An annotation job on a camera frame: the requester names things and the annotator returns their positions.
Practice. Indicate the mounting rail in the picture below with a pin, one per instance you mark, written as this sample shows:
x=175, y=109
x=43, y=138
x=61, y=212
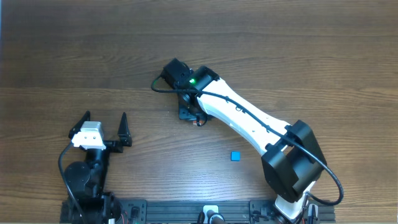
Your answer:
x=180, y=211

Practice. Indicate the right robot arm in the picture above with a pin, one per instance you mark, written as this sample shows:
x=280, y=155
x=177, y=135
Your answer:
x=236, y=115

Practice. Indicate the blue cube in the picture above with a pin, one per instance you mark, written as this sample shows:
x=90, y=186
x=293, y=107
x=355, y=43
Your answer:
x=235, y=156

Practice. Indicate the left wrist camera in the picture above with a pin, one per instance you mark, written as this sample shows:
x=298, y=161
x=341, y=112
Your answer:
x=89, y=135

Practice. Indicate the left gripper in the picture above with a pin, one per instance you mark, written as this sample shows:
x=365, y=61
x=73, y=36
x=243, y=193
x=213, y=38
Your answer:
x=114, y=146

